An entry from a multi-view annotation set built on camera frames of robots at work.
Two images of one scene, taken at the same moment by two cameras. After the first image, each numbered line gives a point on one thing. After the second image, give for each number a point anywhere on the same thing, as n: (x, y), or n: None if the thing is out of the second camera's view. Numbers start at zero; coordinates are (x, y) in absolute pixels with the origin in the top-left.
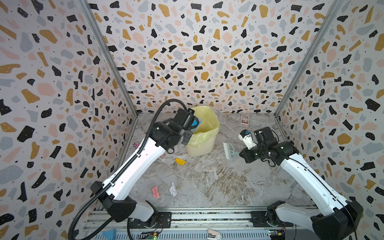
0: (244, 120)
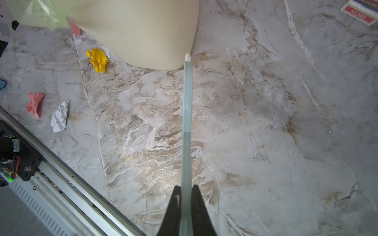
0: (365, 11)
